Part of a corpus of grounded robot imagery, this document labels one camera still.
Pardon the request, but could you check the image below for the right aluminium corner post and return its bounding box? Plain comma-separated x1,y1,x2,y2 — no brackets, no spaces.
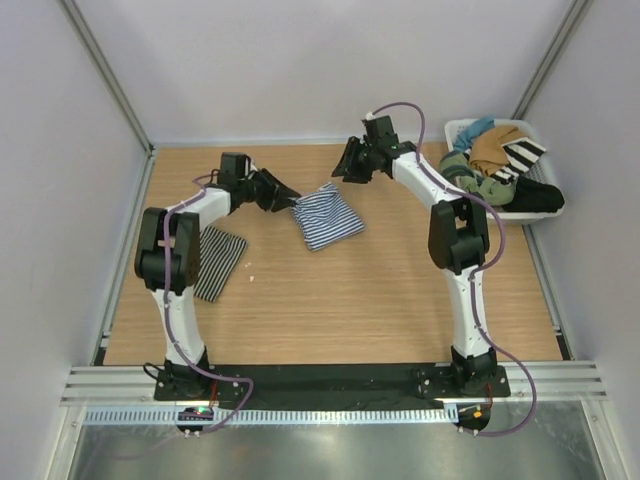
511,0,594,120

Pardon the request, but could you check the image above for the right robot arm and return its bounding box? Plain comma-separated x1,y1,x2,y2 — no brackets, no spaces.
332,115,497,396

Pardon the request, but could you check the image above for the left aluminium corner post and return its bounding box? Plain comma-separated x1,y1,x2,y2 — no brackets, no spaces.
60,0,155,157

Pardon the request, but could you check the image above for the aluminium corner post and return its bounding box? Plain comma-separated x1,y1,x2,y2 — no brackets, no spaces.
511,0,594,120
60,0,155,157

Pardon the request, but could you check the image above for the tan brown garment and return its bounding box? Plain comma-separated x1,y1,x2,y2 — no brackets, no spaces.
469,125,526,176

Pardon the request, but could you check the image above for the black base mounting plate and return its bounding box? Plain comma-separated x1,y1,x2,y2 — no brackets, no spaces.
153,363,511,410

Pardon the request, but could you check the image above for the aluminium front rail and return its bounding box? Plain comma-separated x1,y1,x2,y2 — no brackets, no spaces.
61,361,606,410

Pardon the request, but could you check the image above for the blue white striped tank top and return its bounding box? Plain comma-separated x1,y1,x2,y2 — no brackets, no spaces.
291,182,365,252

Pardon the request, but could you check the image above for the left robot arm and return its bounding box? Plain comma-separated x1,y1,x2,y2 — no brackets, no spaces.
134,152,300,400

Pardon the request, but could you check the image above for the perforated cable duct strip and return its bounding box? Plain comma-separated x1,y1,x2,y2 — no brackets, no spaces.
84,405,458,427

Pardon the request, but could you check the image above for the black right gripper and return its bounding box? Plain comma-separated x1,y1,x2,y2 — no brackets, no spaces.
332,136,378,185

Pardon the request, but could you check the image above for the teal blue garment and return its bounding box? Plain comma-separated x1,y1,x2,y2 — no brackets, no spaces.
452,115,495,152

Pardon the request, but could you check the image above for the white plastic laundry basket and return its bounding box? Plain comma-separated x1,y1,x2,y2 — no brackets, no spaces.
444,118,566,227

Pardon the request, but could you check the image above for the olive green garment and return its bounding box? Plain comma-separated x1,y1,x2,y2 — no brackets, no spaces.
438,151,516,207

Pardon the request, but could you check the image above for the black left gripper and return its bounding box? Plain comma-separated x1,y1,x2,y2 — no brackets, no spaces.
239,169,300,213

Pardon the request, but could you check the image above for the wide black white striped garment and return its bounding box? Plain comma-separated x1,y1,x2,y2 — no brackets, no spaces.
491,137,547,184

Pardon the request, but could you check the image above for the black white striped tank top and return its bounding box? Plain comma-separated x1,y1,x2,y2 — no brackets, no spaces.
194,225,248,303

